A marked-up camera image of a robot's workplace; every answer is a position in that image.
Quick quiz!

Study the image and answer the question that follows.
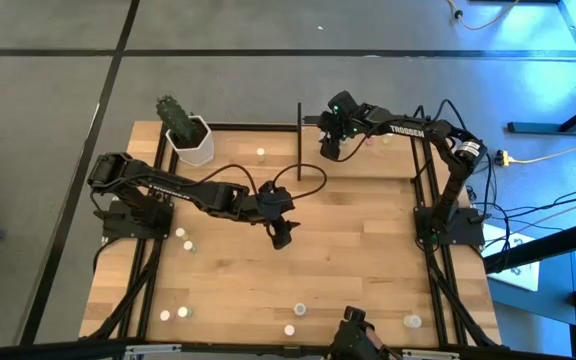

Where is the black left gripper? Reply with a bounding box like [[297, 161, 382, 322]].
[[250, 182, 302, 236]]

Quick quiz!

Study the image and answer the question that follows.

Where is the wooden shelf board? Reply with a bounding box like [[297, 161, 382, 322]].
[[300, 125, 418, 180]]

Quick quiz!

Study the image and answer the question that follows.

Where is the black shelf side panel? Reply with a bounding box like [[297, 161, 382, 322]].
[[296, 102, 304, 182]]

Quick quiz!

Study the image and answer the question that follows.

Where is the white hexagonal plant pot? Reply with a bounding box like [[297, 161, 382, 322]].
[[165, 114, 216, 167]]

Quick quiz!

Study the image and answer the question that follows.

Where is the green cactus plant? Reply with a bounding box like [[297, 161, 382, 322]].
[[155, 94, 202, 144]]

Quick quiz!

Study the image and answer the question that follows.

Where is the yellow power plug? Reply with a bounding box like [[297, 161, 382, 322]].
[[493, 148, 517, 168]]

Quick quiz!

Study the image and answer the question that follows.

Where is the white printed sheet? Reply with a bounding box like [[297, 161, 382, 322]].
[[482, 223, 541, 293]]

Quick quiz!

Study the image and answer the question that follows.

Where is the black desk beam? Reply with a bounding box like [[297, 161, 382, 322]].
[[482, 217, 576, 275]]

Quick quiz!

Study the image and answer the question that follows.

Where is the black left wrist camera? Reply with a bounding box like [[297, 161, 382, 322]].
[[266, 222, 294, 251]]

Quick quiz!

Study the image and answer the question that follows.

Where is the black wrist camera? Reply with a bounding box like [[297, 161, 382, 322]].
[[266, 222, 294, 251], [319, 135, 343, 162]]

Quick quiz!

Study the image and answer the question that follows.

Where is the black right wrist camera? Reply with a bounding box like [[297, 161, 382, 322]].
[[319, 135, 343, 162]]

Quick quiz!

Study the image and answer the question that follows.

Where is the black right camera cable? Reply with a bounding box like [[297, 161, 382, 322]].
[[337, 117, 387, 164]]

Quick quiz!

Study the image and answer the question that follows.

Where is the black camera cable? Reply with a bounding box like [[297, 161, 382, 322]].
[[337, 117, 387, 164], [272, 163, 329, 201]]

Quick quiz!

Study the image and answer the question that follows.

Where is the black left camera cable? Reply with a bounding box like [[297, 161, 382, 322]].
[[272, 163, 329, 201]]

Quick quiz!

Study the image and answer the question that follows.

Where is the black left forearm cable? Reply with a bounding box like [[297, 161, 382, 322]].
[[187, 163, 260, 197]]

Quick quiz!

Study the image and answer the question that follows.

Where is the black aluminium table frame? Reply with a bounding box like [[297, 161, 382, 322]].
[[0, 119, 576, 360]]

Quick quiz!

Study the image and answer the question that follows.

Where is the beige cable with black plug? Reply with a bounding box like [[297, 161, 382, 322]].
[[445, 0, 522, 32]]

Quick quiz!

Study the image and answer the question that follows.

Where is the silver metal bracket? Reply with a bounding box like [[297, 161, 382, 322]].
[[400, 348, 461, 360], [124, 343, 183, 357]]

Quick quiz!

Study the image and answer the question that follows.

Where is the blue-lit metal table frame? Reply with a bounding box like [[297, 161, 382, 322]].
[[506, 0, 576, 136]]

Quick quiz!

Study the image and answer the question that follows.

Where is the black floor cable bundle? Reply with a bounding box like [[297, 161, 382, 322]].
[[467, 162, 576, 274]]

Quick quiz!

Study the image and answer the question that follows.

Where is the beige power cable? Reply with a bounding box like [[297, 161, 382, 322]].
[[512, 141, 576, 165]]

